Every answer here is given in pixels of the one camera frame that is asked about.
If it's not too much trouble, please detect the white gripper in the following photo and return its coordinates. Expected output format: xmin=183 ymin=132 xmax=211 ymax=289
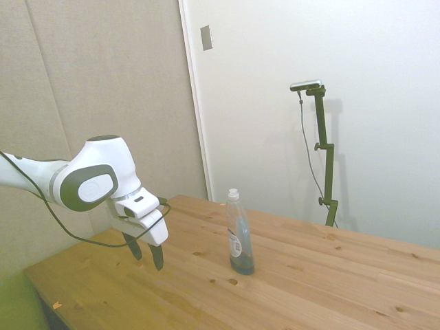
xmin=105 ymin=198 xmax=169 ymax=272

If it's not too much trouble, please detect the clear dish soap bottle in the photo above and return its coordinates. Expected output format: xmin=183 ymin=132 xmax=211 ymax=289
xmin=225 ymin=188 xmax=256 ymax=276

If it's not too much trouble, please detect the green chair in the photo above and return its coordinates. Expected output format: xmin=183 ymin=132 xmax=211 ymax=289
xmin=0 ymin=273 xmax=49 ymax=330

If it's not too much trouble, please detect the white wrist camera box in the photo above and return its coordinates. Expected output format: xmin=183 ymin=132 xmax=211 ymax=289
xmin=114 ymin=188 xmax=161 ymax=219

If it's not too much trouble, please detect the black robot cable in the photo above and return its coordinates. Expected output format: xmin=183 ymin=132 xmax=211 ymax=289
xmin=0 ymin=151 xmax=172 ymax=248

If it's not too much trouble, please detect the white door frame strip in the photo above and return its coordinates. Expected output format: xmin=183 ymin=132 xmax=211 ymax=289
xmin=177 ymin=0 xmax=215 ymax=202

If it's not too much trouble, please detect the dark green camera stand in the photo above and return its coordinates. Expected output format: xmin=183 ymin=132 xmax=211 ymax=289
xmin=305 ymin=85 xmax=340 ymax=228

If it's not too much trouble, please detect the grey wall plate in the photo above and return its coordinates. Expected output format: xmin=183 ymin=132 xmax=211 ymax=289
xmin=199 ymin=24 xmax=215 ymax=52

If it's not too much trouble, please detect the grey exterior camera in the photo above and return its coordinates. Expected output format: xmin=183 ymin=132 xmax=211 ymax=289
xmin=289 ymin=78 xmax=324 ymax=92

